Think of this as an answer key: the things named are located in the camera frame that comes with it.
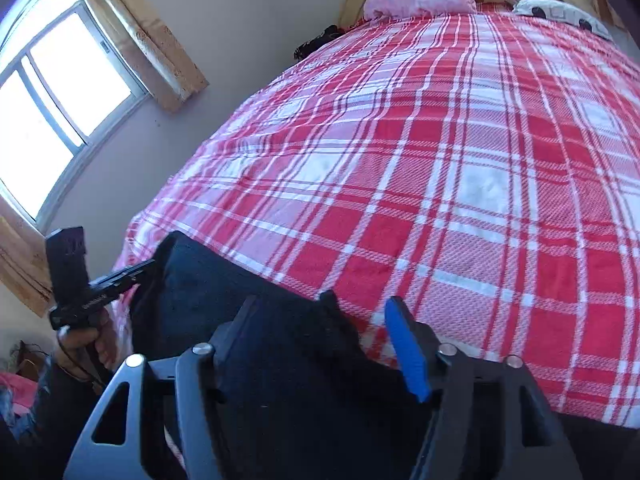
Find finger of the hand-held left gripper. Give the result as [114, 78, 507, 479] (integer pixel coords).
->
[88, 258, 157, 302]

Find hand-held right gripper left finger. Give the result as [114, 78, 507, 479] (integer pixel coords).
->
[62, 296, 262, 480]

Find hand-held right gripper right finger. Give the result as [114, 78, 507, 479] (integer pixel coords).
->
[384, 296, 584, 480]

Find black pants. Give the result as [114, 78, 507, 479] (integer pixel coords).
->
[127, 231, 640, 480]

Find person's left forearm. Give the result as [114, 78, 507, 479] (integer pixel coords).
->
[0, 351, 113, 480]

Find person's left hand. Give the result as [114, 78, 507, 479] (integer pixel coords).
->
[55, 309, 119, 379]

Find beige curtain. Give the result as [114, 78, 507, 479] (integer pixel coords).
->
[0, 195, 56, 318]
[72, 0, 210, 113]

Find large window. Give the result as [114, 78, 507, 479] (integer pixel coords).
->
[0, 0, 151, 228]

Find red plaid blanket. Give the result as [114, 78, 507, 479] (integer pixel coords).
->
[111, 2, 640, 428]

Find dark cloth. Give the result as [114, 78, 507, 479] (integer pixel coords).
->
[292, 25, 347, 62]

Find white patterned pillow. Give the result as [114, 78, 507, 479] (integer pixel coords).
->
[511, 0, 614, 41]

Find tangle of dark cables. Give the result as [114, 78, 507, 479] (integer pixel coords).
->
[5, 340, 52, 382]

